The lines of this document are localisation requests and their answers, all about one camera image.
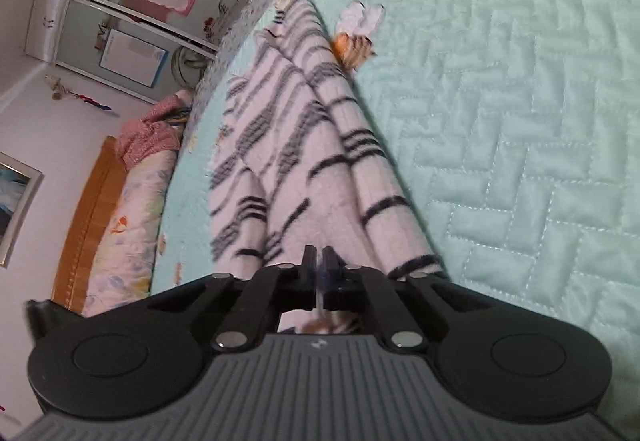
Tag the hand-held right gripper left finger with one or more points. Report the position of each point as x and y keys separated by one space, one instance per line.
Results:
x=310 y=271

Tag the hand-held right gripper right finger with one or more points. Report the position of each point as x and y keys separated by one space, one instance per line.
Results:
x=327 y=271

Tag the pink striped knit sweater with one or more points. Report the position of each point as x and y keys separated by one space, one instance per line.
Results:
x=300 y=171

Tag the floral pillow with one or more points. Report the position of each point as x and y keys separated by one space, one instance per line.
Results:
x=130 y=231

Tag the pink knitted blanket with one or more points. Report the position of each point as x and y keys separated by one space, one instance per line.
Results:
x=150 y=136

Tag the wooden headboard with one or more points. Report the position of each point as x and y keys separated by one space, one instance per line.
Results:
x=85 y=231

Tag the mint quilted bedspread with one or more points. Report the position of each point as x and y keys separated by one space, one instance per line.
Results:
x=500 y=121

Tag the red tassel ornament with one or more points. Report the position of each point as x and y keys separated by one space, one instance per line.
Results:
x=6 y=412

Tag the blue bordered wall chart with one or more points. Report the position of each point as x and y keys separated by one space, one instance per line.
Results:
x=132 y=58

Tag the hanging wall ornament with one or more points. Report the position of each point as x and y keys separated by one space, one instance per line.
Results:
x=75 y=93

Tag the framed wall picture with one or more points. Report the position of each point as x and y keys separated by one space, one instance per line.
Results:
x=15 y=206

